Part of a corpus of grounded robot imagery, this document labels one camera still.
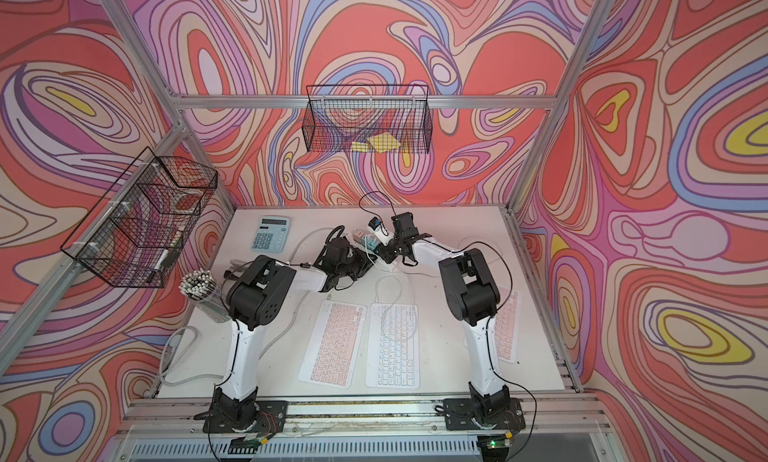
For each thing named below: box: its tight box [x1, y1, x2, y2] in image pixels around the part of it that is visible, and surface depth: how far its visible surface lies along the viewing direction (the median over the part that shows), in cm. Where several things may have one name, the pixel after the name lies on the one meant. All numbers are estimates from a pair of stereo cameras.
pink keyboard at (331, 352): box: [298, 300, 367, 389], surface depth 86 cm
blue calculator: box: [251, 216, 290, 253], surface depth 110 cm
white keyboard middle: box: [365, 303, 421, 389], surface depth 86 cm
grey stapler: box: [223, 259, 253, 279], surface depth 103 cm
